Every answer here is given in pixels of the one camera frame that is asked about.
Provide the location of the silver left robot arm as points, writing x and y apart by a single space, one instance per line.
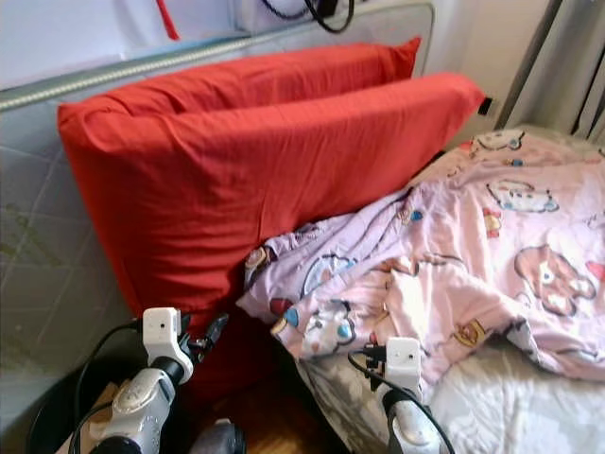
142 407

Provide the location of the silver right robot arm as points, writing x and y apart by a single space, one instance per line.
411 426

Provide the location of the dark grey robot leg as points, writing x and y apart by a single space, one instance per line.
219 438

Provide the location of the pink cartoon print blanket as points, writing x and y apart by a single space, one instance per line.
454 255

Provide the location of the beige floral bedsheet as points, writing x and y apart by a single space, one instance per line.
520 407

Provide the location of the brown cardboard piece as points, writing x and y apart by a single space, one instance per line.
83 440

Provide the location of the red fabric cushion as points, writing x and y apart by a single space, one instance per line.
227 180
284 78

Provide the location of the black round bin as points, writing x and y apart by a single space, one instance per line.
47 426

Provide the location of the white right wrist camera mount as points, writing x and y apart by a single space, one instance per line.
404 361

